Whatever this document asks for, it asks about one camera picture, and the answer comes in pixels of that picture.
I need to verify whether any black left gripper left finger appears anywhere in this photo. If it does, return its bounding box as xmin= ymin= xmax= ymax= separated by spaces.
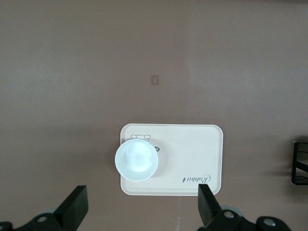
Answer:
xmin=18 ymin=185 xmax=89 ymax=231

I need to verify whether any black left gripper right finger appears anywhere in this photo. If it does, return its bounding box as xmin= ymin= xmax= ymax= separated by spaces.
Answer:
xmin=197 ymin=184 xmax=245 ymax=231

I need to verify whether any beige tray with Rabbit print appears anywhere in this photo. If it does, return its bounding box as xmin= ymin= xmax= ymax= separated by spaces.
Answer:
xmin=119 ymin=123 xmax=225 ymax=197

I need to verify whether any white bowl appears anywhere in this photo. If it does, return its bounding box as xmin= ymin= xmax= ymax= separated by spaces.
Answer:
xmin=114 ymin=139 xmax=159 ymax=182

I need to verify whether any black wire cup rack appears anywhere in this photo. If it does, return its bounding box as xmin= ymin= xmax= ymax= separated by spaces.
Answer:
xmin=291 ymin=139 xmax=308 ymax=186

